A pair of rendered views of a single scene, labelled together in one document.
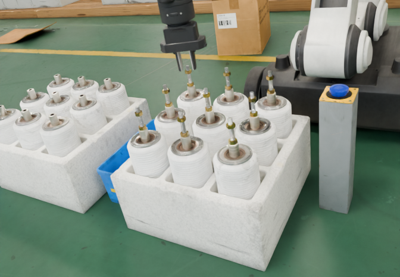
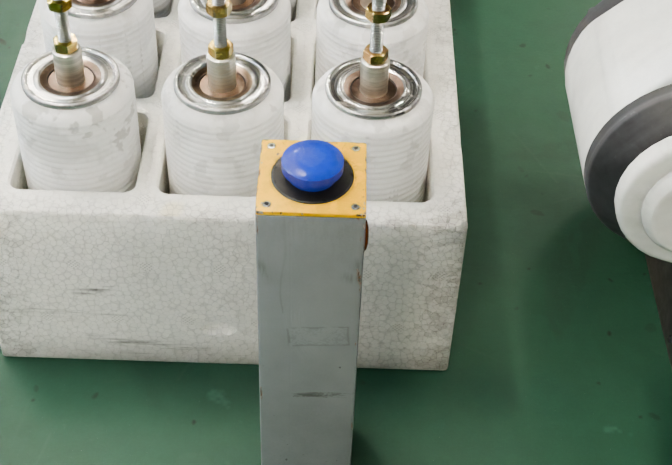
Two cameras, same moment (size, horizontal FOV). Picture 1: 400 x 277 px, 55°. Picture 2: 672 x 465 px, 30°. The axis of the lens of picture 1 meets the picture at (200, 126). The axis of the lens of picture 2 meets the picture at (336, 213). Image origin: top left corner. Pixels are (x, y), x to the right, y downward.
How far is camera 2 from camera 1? 0.93 m
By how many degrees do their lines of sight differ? 46
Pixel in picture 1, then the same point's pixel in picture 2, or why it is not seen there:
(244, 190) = (27, 163)
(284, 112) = (340, 129)
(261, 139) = (170, 112)
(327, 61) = (577, 122)
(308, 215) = (229, 404)
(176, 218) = not seen: hidden behind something
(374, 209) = not seen: outside the picture
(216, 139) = (190, 45)
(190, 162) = (45, 21)
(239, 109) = (339, 39)
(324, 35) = (634, 39)
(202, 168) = not seen: hidden behind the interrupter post
